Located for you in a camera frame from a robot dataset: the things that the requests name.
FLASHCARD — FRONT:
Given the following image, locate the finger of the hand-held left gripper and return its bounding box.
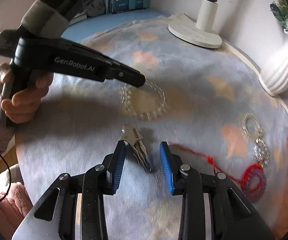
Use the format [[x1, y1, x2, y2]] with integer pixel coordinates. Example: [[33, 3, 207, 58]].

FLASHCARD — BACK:
[[106, 62, 146, 88]]

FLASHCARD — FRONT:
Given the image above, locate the red cord lanyard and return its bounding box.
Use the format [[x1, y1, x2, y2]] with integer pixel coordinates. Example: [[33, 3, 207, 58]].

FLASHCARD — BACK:
[[170, 144, 264, 188]]

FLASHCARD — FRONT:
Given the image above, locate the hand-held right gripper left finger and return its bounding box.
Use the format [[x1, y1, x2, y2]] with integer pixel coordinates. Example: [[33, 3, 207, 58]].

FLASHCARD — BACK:
[[33, 141, 127, 240]]

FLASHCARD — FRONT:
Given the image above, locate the pink padded clothing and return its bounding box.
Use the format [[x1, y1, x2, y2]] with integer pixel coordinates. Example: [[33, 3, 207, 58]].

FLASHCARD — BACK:
[[0, 165, 33, 227]]

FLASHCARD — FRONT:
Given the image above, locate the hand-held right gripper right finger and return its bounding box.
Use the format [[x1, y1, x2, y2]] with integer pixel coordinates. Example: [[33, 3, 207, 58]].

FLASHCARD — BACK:
[[159, 141, 276, 240]]

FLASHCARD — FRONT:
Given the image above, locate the silver rhinestone keychain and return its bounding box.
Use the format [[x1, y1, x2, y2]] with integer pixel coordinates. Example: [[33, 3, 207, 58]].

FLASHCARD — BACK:
[[240, 112, 271, 167]]

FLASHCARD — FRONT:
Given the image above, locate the white ribbed vase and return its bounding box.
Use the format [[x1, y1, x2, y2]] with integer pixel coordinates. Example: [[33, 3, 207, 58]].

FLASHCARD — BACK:
[[259, 30, 288, 97]]

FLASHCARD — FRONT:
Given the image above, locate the silver hair clip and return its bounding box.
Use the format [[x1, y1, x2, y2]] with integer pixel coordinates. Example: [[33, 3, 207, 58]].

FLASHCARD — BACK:
[[120, 124, 154, 172]]

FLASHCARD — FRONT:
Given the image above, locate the clear bead bracelet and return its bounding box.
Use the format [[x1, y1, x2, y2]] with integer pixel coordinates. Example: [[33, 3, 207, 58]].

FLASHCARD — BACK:
[[121, 80, 166, 120]]

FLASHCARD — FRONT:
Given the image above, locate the white desk lamp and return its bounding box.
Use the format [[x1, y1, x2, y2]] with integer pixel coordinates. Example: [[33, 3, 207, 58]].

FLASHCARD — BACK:
[[168, 0, 222, 49]]

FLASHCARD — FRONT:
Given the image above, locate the person's left hand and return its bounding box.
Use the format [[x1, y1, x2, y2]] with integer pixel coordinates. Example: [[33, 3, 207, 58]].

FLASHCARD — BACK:
[[0, 63, 54, 124]]

